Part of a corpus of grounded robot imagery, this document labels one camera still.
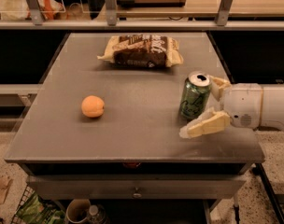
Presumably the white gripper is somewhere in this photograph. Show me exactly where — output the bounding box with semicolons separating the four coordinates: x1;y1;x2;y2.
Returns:
179;76;263;138

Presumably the green soda can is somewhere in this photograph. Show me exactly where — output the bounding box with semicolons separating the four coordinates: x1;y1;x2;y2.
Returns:
179;71;211;120

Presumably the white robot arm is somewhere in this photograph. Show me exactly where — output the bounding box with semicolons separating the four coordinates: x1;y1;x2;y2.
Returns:
179;77;284;138

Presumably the brown chip bag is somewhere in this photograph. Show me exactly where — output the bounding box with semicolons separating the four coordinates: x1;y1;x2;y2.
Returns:
98;35;183;68

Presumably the green snack bag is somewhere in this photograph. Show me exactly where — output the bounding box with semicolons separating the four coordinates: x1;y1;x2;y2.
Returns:
16;193;65;224

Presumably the orange white bag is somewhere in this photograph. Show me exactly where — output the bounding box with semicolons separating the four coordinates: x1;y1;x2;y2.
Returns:
0;0;64;24

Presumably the orange fruit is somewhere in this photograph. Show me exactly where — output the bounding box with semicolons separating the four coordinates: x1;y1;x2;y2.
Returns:
81;95;105;118

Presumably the clear plastic bottle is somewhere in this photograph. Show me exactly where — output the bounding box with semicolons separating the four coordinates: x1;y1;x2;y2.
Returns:
87;204;109;224

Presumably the brown paper cup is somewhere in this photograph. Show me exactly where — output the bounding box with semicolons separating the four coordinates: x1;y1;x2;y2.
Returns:
66;199;91;224

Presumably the grey table drawer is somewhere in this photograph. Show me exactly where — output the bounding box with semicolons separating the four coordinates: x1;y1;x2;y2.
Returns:
27;175;245;200

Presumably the metal railing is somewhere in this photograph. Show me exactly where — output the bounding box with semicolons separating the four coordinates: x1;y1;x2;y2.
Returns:
0;0;284;31

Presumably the wire basket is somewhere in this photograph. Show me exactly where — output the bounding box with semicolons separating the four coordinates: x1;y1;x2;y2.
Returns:
9;186;34;224

